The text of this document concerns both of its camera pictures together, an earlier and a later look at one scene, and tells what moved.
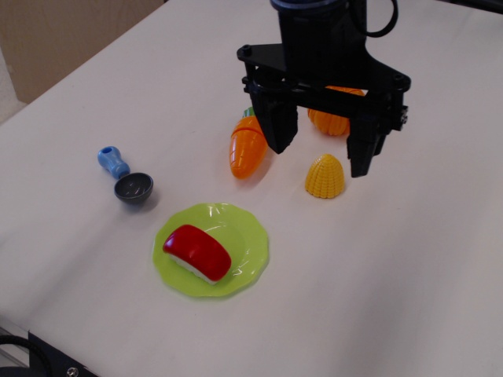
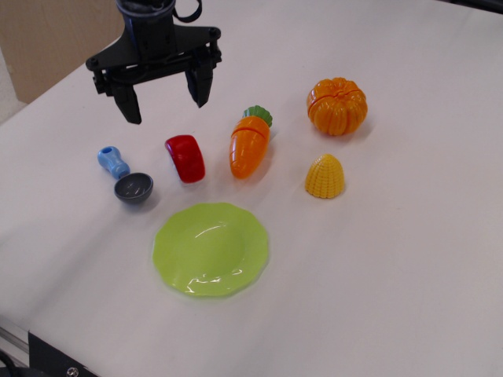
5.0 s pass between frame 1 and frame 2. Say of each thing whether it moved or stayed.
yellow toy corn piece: stayed
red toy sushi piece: moved
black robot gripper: moved
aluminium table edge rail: stayed
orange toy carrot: stayed
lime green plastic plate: stayed
